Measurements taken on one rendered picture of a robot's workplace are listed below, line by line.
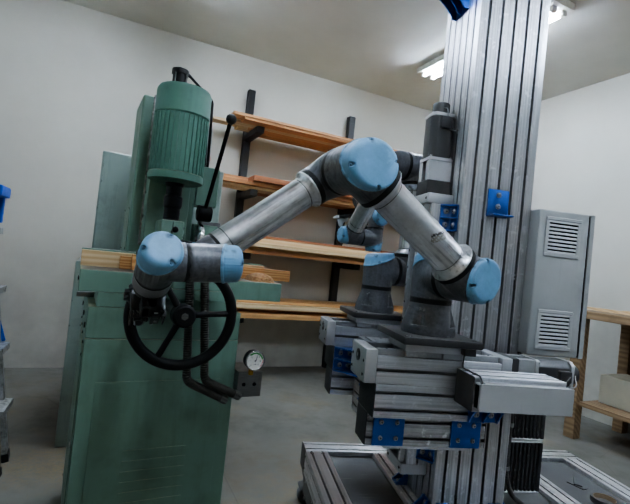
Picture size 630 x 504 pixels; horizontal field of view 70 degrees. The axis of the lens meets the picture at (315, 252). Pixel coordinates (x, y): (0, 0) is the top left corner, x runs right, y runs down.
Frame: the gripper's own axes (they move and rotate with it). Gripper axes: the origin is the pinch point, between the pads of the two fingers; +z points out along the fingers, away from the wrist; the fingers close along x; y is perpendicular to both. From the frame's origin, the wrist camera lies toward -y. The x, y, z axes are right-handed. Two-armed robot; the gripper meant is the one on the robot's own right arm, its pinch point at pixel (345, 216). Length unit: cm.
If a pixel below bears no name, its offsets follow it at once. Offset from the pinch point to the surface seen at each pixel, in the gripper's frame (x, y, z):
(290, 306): 18, 66, 129
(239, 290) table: -75, 27, -67
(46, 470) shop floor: -139, 106, 9
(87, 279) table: -118, 21, -69
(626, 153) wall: 251, -49, 11
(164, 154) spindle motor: -96, -16, -59
